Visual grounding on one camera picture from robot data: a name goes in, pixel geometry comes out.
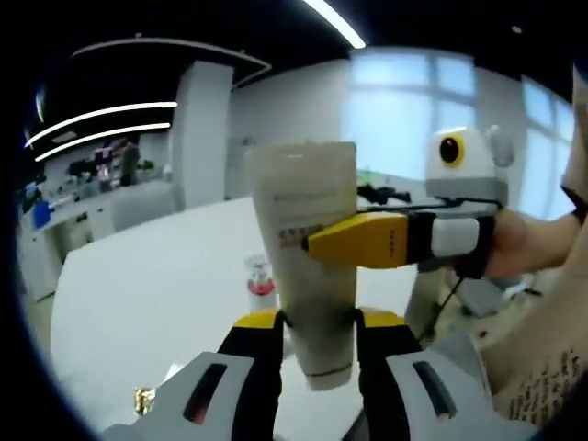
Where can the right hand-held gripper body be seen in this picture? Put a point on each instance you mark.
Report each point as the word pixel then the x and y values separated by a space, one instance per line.
pixel 459 165

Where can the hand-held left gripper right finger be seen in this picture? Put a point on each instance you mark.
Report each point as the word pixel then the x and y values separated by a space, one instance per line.
pixel 395 381

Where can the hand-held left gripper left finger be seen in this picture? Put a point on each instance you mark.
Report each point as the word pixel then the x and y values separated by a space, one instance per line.
pixel 239 381

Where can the white skincare tube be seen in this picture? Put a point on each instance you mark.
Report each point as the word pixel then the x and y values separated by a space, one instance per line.
pixel 312 285

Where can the white skincare bottle red band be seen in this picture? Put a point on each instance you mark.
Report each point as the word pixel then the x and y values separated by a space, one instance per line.
pixel 260 301

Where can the gold skincare sachet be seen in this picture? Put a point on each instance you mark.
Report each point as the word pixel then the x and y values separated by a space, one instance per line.
pixel 145 401

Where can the blue storage bin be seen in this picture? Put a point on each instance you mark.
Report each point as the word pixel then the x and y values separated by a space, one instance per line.
pixel 42 216

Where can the person's right hand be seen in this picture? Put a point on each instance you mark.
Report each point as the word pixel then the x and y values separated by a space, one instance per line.
pixel 533 243

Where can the large window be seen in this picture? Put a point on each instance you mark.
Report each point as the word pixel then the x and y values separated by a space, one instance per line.
pixel 404 115

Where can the black wristband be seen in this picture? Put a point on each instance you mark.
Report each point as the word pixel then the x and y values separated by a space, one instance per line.
pixel 574 200

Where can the person's beige printed shirt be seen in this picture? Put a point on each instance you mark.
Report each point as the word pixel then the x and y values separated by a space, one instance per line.
pixel 551 358

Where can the long ceiling light strip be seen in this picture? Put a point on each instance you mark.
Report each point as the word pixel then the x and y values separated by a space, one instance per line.
pixel 337 23

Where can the white low cabinet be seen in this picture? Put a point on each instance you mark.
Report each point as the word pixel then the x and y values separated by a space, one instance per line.
pixel 142 206

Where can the curved ceiling light strip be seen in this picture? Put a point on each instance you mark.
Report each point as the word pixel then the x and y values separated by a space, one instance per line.
pixel 103 133
pixel 101 115

